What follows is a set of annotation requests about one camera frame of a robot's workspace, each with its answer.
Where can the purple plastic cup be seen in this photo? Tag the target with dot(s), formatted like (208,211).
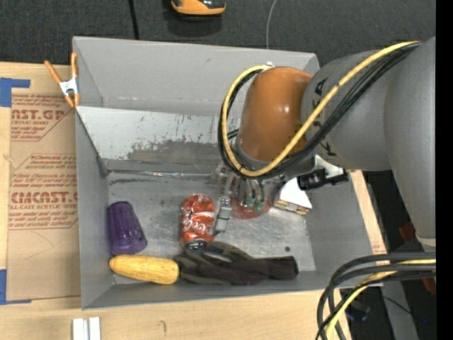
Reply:
(124,229)

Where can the yellow corn cob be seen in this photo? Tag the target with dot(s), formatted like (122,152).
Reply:
(145,268)

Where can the brown cardboard board red print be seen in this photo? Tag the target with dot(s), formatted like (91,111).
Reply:
(42,175)

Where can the white box with red edge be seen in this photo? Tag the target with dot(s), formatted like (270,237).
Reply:
(295,197)

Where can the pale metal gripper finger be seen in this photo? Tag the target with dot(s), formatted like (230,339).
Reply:
(221,220)
(226,184)

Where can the black cylinder on white bracket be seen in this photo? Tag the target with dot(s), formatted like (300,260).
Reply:
(313,181)

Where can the red soda can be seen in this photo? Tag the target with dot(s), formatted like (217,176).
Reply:
(195,221)

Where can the grey metal bin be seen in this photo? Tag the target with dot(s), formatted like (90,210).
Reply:
(159,204)

